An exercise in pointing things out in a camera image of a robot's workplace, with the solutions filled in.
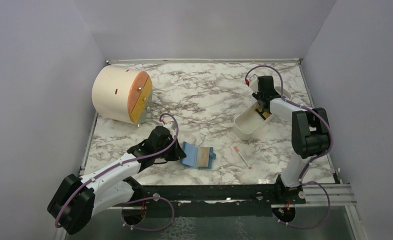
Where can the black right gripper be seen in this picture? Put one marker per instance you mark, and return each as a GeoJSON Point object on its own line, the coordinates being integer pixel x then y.
{"type": "Point", "coordinates": [256, 94]}

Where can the cream cylinder orange lid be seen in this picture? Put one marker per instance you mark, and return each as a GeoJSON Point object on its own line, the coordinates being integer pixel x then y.
{"type": "Point", "coordinates": [122, 94]}

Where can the cream oblong plastic tray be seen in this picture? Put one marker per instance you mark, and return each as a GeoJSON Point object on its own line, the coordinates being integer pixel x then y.
{"type": "Point", "coordinates": [249, 122]}

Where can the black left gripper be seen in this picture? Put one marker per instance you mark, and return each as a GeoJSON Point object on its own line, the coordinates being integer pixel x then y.
{"type": "Point", "coordinates": [178, 153]}

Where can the yellow credit card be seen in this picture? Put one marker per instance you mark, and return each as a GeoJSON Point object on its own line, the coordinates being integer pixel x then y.
{"type": "Point", "coordinates": [203, 157]}
{"type": "Point", "coordinates": [263, 114]}

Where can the blue card holder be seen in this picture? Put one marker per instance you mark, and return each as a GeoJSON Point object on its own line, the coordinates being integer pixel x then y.
{"type": "Point", "coordinates": [191, 155]}

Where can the orange capped white marker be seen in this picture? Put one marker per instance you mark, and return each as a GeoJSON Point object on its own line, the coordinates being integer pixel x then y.
{"type": "Point", "coordinates": [242, 157]}

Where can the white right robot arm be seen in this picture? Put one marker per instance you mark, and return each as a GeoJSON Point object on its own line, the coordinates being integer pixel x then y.
{"type": "Point", "coordinates": [311, 136]}

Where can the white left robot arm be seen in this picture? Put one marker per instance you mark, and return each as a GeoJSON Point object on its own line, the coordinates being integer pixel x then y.
{"type": "Point", "coordinates": [100, 188]}

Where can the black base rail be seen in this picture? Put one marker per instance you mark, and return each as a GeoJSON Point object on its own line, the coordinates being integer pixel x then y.
{"type": "Point", "coordinates": [157, 201]}

